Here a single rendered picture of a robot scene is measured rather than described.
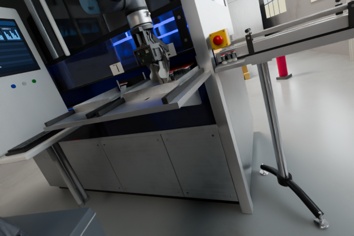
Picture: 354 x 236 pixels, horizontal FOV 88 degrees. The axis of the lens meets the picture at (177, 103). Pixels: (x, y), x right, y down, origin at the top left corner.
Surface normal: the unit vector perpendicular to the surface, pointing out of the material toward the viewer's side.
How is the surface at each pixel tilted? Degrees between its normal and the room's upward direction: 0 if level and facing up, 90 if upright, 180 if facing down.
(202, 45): 90
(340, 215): 0
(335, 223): 0
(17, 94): 90
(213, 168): 90
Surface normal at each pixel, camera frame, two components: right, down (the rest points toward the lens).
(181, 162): -0.38, 0.37
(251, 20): -0.18, 0.33
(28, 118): 0.92, -0.22
